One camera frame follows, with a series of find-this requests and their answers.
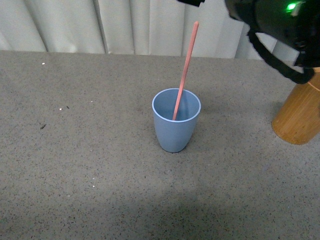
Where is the blue plastic cup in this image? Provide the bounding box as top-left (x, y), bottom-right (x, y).
top-left (152, 88), bottom-right (202, 153)

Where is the pink chopstick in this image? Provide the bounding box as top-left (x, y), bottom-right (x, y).
top-left (172, 21), bottom-right (199, 121)

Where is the bamboo chopstick holder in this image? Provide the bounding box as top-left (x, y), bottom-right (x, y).
top-left (271, 67), bottom-right (320, 145)

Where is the white pleated curtain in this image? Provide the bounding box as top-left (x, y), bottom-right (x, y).
top-left (0, 0), bottom-right (320, 62)

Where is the black sleeved cable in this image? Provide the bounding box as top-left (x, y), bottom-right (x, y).
top-left (246, 28), bottom-right (316, 85)

